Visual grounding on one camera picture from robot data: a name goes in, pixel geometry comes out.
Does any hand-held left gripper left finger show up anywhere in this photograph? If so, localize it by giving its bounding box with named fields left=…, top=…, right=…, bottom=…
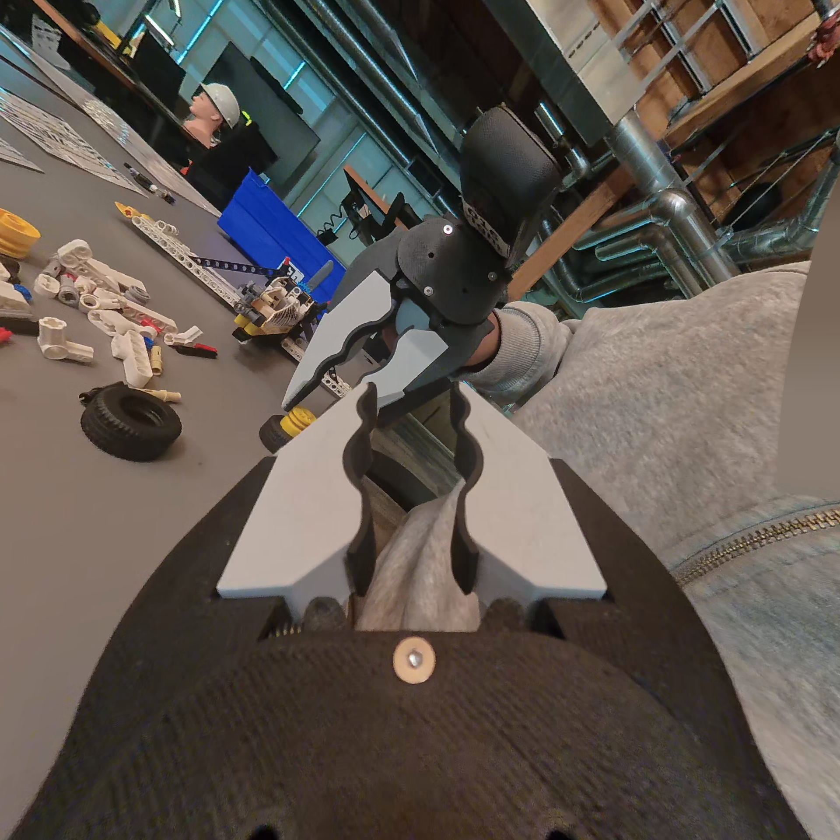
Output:
left=217, top=382, right=380, bottom=619

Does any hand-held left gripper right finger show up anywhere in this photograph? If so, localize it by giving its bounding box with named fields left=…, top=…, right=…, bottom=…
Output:
left=449, top=383, right=608, bottom=618

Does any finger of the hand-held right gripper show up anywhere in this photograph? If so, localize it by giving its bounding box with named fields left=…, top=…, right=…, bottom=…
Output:
left=364, top=298, right=455, bottom=413
left=281, top=269, right=396, bottom=414

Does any black lego tyre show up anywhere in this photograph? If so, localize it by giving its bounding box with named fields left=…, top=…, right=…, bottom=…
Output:
left=79, top=384, right=184, bottom=463
left=259, top=413, right=295, bottom=455

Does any person's right forearm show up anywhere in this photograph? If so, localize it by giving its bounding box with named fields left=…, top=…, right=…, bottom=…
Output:
left=459, top=301, right=573, bottom=409

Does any zebra striped lego aircraft model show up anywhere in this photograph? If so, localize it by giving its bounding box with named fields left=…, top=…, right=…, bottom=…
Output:
left=115, top=201, right=358, bottom=399

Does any pile of loose lego pieces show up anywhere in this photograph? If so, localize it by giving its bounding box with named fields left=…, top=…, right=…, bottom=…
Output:
left=0, top=238, right=219, bottom=389

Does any person's right hand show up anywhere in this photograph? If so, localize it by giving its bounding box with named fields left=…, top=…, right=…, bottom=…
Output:
left=461, top=314, right=505, bottom=374

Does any background standing desk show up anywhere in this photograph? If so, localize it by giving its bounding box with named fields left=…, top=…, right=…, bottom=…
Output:
left=316, top=164, right=422, bottom=247

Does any black office chair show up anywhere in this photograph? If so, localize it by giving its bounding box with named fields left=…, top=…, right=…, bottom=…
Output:
left=364, top=453, right=439, bottom=511

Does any blue plastic bin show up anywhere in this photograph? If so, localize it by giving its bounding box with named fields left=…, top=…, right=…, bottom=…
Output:
left=216, top=168, right=350, bottom=287

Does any person's grey hoodie torso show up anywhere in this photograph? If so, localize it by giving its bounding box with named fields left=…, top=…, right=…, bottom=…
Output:
left=354, top=261, right=840, bottom=840

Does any black background monitor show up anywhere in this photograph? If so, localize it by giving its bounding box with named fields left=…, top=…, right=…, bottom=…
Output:
left=177, top=41, right=322, bottom=194

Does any mannequin head white helmet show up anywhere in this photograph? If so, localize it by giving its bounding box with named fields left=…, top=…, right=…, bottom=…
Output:
left=182, top=81, right=243, bottom=149

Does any printed paper leaflet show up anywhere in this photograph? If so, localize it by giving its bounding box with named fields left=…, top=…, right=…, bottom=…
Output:
left=36, top=36, right=222, bottom=217

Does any zebra sticker sheet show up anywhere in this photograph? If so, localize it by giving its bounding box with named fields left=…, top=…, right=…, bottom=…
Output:
left=0, top=87, right=151, bottom=199

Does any silver ventilation duct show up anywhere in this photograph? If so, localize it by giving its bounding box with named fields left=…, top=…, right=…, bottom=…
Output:
left=535, top=98, right=746, bottom=303

